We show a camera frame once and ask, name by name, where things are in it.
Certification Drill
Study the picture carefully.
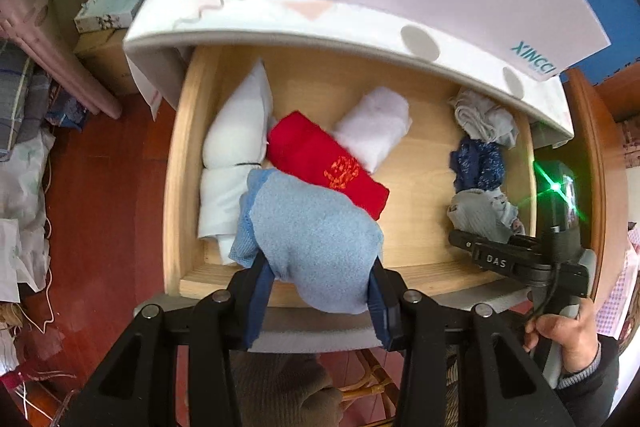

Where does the person's right hand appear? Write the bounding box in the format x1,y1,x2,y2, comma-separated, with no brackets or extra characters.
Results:
522,301,602,376

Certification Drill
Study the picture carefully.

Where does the brown cardboard box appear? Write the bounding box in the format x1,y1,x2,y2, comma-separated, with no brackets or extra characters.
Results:
75,27,146,96

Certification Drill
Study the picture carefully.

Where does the blue plastic packet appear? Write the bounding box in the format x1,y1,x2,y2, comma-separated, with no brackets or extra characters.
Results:
45,92,91,132

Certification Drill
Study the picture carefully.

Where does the person's left leg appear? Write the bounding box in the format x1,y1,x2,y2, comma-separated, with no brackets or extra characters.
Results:
230,352,343,427

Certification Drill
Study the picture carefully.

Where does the white floral cloth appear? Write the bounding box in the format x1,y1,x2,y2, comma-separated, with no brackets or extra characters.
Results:
0,127,56,308

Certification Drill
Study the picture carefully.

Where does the pink floral curtain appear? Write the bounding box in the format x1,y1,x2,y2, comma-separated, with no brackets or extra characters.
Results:
0,0,123,118

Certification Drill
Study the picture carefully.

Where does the white ribbed underwear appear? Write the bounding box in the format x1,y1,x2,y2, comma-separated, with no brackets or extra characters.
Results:
332,87,413,172

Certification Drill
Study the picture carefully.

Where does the red underwear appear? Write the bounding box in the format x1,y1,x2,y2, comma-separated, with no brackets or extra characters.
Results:
267,109,391,222

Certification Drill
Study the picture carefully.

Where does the navy patterned underwear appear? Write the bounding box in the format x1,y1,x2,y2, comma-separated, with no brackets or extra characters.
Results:
448,138,507,195

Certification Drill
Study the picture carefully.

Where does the light blue underwear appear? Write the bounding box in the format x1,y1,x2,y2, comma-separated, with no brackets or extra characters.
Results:
229,169,386,315

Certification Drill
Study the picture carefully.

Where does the orange wooden chair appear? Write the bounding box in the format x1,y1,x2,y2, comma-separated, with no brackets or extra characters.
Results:
562,68,631,333

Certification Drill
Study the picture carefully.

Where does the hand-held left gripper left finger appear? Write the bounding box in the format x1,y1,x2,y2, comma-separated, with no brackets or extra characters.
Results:
60,252,281,427

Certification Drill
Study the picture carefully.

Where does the light grey printed underwear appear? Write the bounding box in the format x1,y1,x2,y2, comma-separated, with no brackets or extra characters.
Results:
446,188,526,244

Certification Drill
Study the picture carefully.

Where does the grey plaid blanket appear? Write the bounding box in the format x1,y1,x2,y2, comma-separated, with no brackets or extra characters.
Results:
0,39,56,158

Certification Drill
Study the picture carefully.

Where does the rattan chair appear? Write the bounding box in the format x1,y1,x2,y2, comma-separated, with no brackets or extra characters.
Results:
337,347,403,410

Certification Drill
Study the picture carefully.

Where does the light blue tissue box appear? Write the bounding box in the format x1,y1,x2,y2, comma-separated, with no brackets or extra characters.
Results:
74,0,156,32

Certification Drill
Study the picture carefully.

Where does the person's right forearm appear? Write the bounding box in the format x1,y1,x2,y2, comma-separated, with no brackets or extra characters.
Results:
552,337,621,427

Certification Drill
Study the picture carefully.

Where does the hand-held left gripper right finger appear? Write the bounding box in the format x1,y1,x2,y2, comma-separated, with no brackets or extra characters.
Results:
367,257,576,427

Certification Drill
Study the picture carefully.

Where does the white string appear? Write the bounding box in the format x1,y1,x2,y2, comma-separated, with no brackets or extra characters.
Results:
20,207,56,333

